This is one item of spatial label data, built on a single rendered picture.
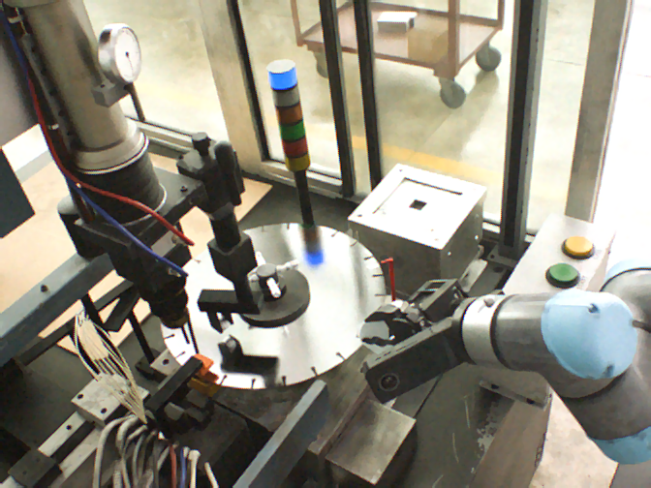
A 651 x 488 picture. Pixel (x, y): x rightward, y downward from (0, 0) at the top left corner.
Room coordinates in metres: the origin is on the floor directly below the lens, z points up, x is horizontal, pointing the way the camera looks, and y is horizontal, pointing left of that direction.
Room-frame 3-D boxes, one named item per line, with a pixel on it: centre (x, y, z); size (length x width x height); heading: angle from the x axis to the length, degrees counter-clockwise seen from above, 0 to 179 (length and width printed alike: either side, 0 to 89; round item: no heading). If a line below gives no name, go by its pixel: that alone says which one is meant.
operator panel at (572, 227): (0.72, -0.33, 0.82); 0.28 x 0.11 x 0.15; 141
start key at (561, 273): (0.71, -0.34, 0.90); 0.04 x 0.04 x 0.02
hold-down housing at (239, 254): (0.64, 0.12, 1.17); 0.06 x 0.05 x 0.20; 132
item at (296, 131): (1.01, 0.03, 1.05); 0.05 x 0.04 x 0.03; 51
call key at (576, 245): (0.76, -0.39, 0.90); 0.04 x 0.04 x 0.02
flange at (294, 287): (0.71, 0.09, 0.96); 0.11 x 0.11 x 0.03
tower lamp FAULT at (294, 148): (1.01, 0.03, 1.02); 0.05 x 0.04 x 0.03; 51
